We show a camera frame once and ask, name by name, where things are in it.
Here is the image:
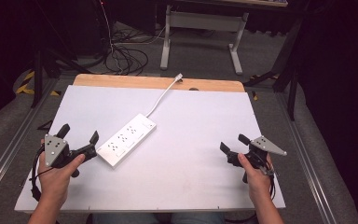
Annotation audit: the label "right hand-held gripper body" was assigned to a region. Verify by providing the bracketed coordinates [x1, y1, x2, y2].
[227, 135, 288, 184]

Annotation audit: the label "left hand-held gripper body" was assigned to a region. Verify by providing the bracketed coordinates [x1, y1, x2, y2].
[44, 133, 98, 178]

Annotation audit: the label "person's left hand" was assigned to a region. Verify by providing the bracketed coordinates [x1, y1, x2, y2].
[37, 139, 87, 207]

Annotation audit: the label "person's right hand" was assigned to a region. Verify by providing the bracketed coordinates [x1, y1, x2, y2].
[237, 152, 275, 203]

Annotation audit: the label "white power strip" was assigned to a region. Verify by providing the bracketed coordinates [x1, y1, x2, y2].
[96, 113, 158, 169]

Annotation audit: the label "white board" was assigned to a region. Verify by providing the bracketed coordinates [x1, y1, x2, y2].
[14, 84, 287, 214]

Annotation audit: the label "yellow black floor tape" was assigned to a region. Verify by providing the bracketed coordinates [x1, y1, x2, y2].
[14, 70, 62, 97]

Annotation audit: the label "black metal stand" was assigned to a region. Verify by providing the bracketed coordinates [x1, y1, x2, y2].
[242, 18, 303, 121]
[31, 46, 91, 109]

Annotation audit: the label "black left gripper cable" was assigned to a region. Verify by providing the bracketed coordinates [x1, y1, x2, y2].
[28, 145, 54, 203]

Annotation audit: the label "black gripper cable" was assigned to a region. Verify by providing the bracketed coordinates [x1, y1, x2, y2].
[28, 145, 54, 203]
[268, 173, 277, 201]

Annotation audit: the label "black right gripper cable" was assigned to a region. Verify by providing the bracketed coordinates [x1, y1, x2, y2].
[268, 173, 277, 201]

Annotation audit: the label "aluminium rail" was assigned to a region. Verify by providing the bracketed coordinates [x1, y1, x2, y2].
[0, 77, 60, 206]
[275, 91, 337, 224]

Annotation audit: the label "white power strip cable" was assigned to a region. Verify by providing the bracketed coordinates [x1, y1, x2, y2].
[145, 73, 184, 119]

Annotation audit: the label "black floor cables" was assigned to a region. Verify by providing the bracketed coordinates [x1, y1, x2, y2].
[103, 29, 150, 77]

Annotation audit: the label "white metal desk frame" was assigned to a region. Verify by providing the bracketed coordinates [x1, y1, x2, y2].
[159, 4, 250, 76]

